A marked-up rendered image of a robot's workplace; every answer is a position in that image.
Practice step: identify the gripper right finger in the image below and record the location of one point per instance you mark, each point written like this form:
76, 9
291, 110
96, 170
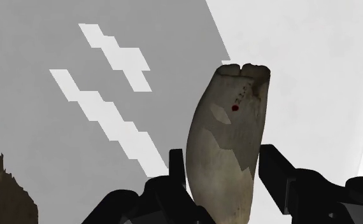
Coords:
305, 192

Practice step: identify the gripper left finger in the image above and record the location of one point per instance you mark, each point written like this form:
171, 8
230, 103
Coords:
166, 195

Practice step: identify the dark brown rough object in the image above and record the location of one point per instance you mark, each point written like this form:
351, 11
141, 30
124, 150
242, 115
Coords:
1, 186

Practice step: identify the beige tooth-shaped object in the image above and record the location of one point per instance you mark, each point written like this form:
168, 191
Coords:
228, 149

